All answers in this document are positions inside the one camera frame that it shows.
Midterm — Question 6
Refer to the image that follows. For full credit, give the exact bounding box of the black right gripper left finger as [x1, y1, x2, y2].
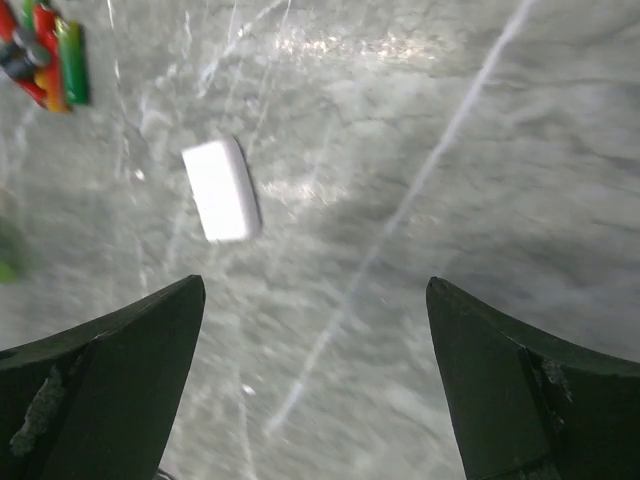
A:
[1, 275, 205, 479]

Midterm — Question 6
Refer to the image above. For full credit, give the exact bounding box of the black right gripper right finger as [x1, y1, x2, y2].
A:
[426, 277, 639, 479]

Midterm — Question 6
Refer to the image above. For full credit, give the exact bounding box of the white battery cover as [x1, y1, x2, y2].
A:
[182, 137, 262, 243]

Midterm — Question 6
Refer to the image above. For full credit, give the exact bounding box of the pile of colourful batteries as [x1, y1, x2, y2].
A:
[0, 0, 66, 114]

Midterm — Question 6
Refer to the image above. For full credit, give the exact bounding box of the orange carrot toy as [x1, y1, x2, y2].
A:
[0, 219, 24, 286]

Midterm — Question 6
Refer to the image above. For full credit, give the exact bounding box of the green battery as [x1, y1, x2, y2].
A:
[55, 17, 90, 105]

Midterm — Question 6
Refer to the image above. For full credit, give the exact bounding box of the orange red battery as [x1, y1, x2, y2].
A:
[32, 1, 68, 113]

